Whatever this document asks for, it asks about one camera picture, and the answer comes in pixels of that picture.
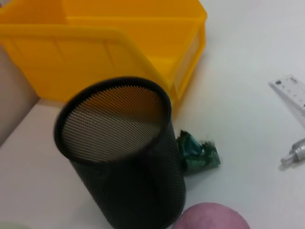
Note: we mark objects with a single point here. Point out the green plastic wrapper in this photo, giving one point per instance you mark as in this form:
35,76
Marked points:
197,157

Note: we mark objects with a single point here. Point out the yellow plastic bin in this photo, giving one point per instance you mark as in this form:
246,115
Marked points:
100,50

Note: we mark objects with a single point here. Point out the transparent plastic ruler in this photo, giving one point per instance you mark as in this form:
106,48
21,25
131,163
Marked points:
291,94

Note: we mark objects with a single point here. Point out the black mesh pen holder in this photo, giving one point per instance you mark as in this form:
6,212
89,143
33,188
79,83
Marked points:
133,181

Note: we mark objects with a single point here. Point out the silver pen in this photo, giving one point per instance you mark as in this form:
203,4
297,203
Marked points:
296,151

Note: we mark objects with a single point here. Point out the pink peach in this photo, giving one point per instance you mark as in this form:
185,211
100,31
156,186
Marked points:
212,218

